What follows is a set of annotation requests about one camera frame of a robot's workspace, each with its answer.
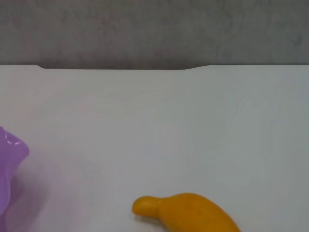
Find yellow plastic banana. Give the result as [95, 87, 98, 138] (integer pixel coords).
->
[131, 192, 242, 232]

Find purple translucent scalloped bowl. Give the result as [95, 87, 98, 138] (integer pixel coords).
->
[0, 126, 30, 219]

